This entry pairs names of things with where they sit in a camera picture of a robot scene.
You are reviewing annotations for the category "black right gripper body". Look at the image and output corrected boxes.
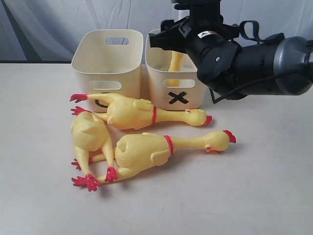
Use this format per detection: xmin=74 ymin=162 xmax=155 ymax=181
xmin=149 ymin=0 xmax=240 ymax=81

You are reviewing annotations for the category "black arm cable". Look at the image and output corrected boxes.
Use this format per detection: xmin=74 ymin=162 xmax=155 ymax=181
xmin=209 ymin=21 xmax=313 ymax=104

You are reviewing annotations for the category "cream bin marked cross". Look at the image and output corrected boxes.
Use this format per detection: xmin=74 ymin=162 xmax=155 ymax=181
xmin=145 ymin=38 xmax=207 ymax=111

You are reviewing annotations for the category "white backdrop curtain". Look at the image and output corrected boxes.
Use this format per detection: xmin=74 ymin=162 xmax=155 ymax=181
xmin=0 ymin=0 xmax=313 ymax=62

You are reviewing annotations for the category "yellow rubber chicken rear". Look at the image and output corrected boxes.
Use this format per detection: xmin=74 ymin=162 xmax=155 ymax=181
xmin=70 ymin=93 xmax=213 ymax=130

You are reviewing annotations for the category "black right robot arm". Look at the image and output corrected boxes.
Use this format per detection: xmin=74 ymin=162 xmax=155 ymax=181
xmin=149 ymin=0 xmax=313 ymax=103

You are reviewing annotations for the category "headless yellow rubber chicken body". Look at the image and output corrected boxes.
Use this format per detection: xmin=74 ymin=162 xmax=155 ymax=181
xmin=71 ymin=106 xmax=117 ymax=188

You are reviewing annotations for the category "cream bin marked circle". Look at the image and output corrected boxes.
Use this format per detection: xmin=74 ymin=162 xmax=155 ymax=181
xmin=71 ymin=29 xmax=144 ymax=98

